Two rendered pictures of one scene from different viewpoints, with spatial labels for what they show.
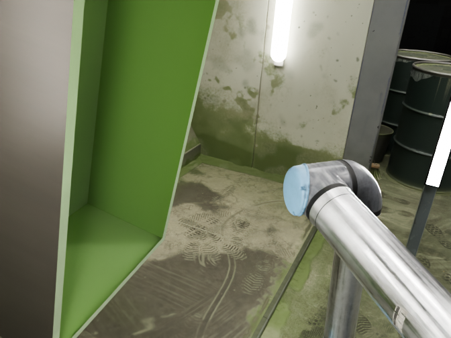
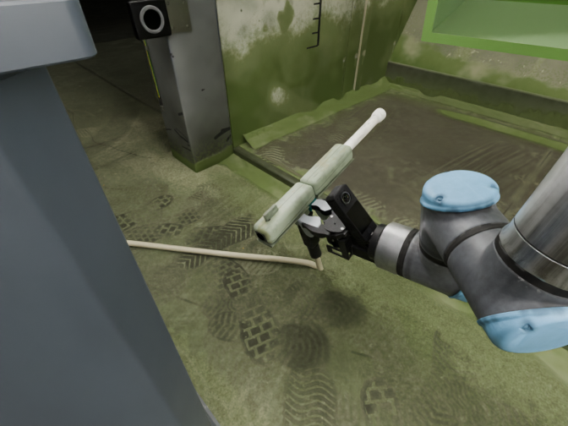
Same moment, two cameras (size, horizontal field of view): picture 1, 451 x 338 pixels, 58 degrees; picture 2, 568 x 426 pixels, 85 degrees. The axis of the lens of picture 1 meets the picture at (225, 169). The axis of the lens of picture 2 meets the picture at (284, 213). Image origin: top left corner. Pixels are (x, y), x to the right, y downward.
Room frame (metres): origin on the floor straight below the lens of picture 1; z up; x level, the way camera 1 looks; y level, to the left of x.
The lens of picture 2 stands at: (0.69, -0.64, 0.65)
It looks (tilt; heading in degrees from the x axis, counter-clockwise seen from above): 40 degrees down; 111
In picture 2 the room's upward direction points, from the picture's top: straight up
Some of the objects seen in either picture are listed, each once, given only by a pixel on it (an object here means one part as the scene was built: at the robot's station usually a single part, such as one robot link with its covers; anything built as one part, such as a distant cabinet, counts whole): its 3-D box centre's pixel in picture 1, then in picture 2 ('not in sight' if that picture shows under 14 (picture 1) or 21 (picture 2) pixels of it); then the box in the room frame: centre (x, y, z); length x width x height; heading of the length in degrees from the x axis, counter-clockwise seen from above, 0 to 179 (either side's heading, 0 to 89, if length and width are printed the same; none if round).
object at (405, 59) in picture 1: (407, 103); not in sight; (3.65, -1.63, 0.44); 0.59 x 0.58 x 0.89; 57
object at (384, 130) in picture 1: (372, 143); not in sight; (3.35, -1.28, 0.14); 0.31 x 0.29 x 0.28; 155
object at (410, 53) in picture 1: (420, 56); not in sight; (3.65, -1.63, 0.86); 0.54 x 0.54 x 0.01
